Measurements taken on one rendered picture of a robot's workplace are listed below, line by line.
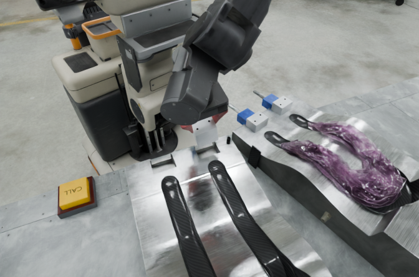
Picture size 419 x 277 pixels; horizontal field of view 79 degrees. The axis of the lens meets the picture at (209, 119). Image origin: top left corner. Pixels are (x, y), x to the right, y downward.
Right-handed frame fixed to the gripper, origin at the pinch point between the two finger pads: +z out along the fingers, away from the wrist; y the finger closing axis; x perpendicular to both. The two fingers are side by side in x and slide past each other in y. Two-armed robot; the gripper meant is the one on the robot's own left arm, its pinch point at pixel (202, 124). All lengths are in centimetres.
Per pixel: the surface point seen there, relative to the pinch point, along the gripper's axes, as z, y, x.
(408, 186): 11.5, 37.1, -26.9
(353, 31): 158, 239, 152
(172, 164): 9.6, -9.3, -1.3
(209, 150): 11.1, 0.3, -0.8
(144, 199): 4.9, -16.7, -8.8
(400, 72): 142, 216, 69
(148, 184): 5.2, -15.3, -5.8
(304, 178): 8.2, 16.3, -17.2
